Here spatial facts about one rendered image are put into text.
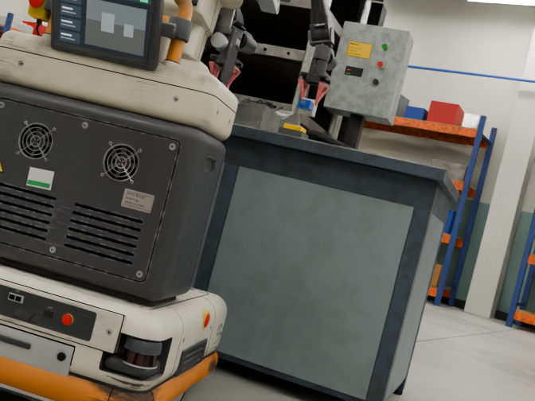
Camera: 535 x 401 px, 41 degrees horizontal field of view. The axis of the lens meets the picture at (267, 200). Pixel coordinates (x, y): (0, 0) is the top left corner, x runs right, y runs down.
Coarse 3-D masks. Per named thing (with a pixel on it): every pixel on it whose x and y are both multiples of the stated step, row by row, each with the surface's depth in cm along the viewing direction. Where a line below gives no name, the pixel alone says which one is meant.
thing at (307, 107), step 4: (300, 100) 235; (304, 100) 241; (308, 100) 240; (312, 100) 244; (300, 104) 241; (304, 104) 240; (308, 104) 240; (312, 104) 242; (300, 108) 244; (304, 108) 242; (308, 108) 240; (312, 108) 243; (316, 108) 247; (300, 112) 245; (304, 112) 244; (308, 112) 244; (312, 112) 243; (312, 116) 246
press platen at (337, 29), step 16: (256, 0) 332; (304, 0) 324; (256, 16) 358; (272, 16) 351; (288, 16) 344; (304, 16) 337; (256, 32) 391; (272, 32) 382; (288, 32) 373; (304, 32) 365; (336, 32) 351; (336, 48) 381
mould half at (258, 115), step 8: (240, 104) 238; (248, 104) 237; (256, 104) 236; (264, 104) 236; (240, 112) 238; (248, 112) 237; (256, 112) 236; (264, 112) 236; (272, 112) 243; (280, 112) 263; (288, 112) 264; (240, 120) 238; (248, 120) 237; (256, 120) 236; (264, 120) 238; (272, 120) 245; (280, 120) 252; (288, 120) 260; (296, 120) 269; (264, 128) 239; (272, 128) 247
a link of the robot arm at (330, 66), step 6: (330, 30) 244; (330, 36) 244; (312, 42) 246; (318, 42) 245; (324, 42) 245; (330, 42) 245; (330, 48) 250; (330, 60) 249; (336, 60) 253; (330, 66) 251
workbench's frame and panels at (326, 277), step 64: (256, 192) 231; (320, 192) 225; (384, 192) 218; (448, 192) 238; (256, 256) 229; (320, 256) 223; (384, 256) 217; (256, 320) 227; (320, 320) 221; (384, 320) 215; (320, 384) 219; (384, 384) 213
